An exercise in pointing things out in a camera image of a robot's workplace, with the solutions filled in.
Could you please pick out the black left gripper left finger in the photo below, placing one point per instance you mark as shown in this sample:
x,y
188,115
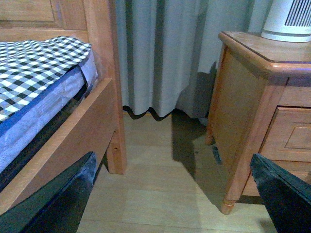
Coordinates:
x,y
56,207

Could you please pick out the checkered bed sheet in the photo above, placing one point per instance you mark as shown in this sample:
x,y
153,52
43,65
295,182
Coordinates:
x,y
29,67

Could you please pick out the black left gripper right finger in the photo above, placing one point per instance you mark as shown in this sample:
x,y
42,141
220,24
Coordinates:
x,y
286,197

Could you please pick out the wooden nightstand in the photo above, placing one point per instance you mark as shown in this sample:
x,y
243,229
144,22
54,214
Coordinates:
x,y
255,76

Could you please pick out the wooden drawer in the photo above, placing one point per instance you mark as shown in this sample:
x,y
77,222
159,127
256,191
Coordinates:
x,y
301,170
289,135

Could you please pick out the grey curtain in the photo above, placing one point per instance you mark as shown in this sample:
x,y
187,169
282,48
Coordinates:
x,y
169,50

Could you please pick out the white air purifier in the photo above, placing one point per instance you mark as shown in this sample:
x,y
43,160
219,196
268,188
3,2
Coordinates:
x,y
288,21

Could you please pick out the wooden bed frame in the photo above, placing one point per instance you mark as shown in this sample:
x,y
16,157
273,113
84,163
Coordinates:
x,y
97,123

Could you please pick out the blue grey mattress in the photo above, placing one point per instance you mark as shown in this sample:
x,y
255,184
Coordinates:
x,y
21,128

